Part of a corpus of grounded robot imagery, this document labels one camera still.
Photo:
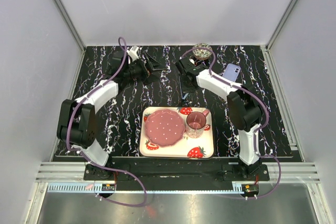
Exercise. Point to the pink glass mug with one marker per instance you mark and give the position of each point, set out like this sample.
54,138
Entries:
195,123

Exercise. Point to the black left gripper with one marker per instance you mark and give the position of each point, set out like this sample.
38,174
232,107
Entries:
145,73

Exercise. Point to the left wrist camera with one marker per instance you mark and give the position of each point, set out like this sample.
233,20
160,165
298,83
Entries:
133,53

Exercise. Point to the floral patterned bowl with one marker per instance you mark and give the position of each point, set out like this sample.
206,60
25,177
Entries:
202,51

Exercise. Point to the pink dotted plate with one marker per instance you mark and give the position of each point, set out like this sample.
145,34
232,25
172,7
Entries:
164,127

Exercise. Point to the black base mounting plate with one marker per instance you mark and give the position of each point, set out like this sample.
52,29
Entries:
226,169

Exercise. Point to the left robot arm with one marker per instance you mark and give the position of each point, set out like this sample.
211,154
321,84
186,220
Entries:
77,122

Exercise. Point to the purple phone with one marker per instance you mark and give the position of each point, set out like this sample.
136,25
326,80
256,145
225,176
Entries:
231,72

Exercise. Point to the white strawberry print tray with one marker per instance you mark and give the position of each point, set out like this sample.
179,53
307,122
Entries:
187,147

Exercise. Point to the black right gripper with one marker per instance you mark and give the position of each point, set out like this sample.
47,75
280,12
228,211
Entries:
184,76

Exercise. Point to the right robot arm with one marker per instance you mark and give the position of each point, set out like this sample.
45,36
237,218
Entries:
245,110

